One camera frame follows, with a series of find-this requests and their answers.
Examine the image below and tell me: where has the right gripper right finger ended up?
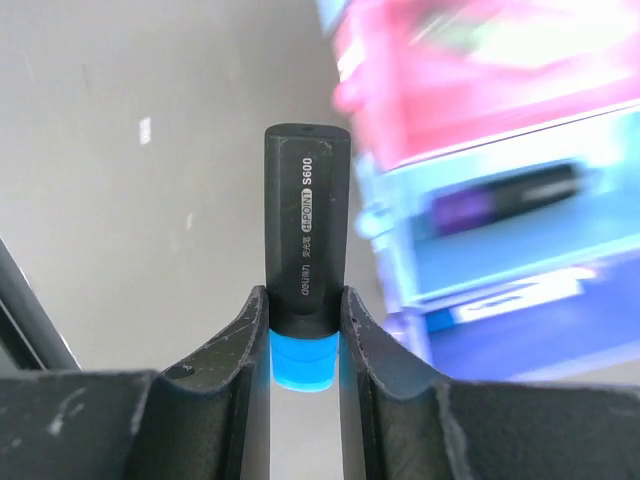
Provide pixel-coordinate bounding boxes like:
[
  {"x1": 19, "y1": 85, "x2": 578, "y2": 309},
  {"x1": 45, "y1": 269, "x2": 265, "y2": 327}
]
[{"x1": 339, "y1": 287, "x2": 639, "y2": 480}]

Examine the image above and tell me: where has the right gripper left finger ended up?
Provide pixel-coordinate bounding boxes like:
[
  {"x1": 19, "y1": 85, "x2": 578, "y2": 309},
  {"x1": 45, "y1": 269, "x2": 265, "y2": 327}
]
[{"x1": 1, "y1": 286, "x2": 270, "y2": 479}]

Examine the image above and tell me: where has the white blue whiteboard marker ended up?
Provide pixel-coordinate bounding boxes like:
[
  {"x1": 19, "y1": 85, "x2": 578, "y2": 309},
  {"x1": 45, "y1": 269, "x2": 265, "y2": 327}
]
[{"x1": 425, "y1": 267, "x2": 598, "y2": 332}]

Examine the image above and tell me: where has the light blue drawer bin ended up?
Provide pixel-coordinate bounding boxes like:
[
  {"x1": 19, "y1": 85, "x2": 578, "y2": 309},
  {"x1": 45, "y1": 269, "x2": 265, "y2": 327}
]
[
  {"x1": 315, "y1": 0, "x2": 352, "y2": 36},
  {"x1": 356, "y1": 107, "x2": 639, "y2": 311}
]

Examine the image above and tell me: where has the purple capped black highlighter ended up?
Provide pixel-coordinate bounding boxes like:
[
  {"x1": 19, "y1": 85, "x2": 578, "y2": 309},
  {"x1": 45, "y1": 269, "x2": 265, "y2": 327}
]
[{"x1": 430, "y1": 163, "x2": 583, "y2": 236}]

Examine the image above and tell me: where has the purple drawer bin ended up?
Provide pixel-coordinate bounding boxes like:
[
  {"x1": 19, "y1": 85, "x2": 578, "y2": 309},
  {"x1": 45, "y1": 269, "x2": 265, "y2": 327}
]
[{"x1": 382, "y1": 252, "x2": 640, "y2": 384}]

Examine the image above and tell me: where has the blue capped black highlighter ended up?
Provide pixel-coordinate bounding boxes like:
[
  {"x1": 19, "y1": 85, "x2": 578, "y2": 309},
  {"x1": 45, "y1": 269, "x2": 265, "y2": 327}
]
[{"x1": 264, "y1": 123, "x2": 351, "y2": 393}]

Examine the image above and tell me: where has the pink drawer bin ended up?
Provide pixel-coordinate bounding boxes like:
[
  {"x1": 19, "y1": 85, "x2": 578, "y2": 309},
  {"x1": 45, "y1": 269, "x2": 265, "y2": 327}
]
[{"x1": 331, "y1": 1, "x2": 639, "y2": 170}]

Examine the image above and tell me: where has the green highlighter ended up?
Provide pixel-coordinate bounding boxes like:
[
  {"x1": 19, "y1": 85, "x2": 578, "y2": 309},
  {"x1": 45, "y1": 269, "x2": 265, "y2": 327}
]
[{"x1": 412, "y1": 10, "x2": 639, "y2": 70}]

